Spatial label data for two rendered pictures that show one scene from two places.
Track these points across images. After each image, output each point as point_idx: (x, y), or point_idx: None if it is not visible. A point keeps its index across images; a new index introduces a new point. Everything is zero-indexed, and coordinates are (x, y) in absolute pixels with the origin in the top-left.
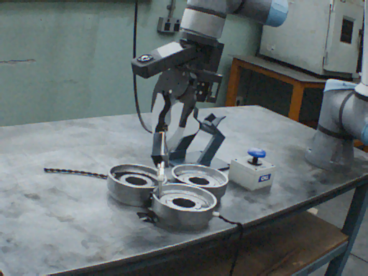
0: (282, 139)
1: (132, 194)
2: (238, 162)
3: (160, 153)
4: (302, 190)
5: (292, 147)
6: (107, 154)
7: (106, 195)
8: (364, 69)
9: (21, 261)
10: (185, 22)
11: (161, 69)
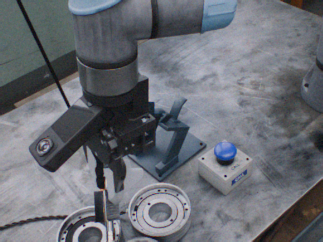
0: (272, 57)
1: None
2: (205, 163)
3: (103, 219)
4: (293, 176)
5: (284, 74)
6: (70, 162)
7: None
8: None
9: None
10: (81, 79)
11: (69, 155)
